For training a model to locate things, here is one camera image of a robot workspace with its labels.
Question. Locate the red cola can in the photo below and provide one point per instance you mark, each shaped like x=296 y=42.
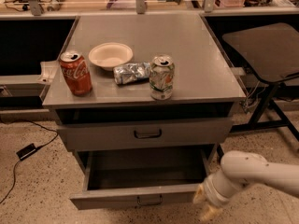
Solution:
x=76 y=72

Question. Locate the black chair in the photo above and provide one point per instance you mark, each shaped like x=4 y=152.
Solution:
x=272 y=54

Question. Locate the grey drawer cabinet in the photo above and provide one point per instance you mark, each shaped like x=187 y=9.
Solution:
x=204 y=85

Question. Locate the white paper bowl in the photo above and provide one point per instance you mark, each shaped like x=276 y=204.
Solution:
x=110 y=55

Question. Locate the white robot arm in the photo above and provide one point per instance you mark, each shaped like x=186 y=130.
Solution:
x=239 y=170

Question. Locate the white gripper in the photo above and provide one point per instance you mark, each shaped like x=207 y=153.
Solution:
x=212 y=192

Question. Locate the silver crumpled chip bag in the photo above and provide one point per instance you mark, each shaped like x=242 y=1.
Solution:
x=131 y=72

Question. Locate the grey drawer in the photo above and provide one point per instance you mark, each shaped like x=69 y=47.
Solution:
x=143 y=177
x=144 y=134

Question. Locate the grey side bin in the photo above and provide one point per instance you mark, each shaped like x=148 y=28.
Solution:
x=27 y=91

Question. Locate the black power adapter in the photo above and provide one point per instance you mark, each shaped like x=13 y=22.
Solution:
x=26 y=152

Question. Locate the white green soda can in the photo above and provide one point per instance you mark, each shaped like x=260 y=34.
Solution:
x=161 y=77

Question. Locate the grey top drawer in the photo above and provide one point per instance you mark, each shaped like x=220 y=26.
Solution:
x=144 y=134

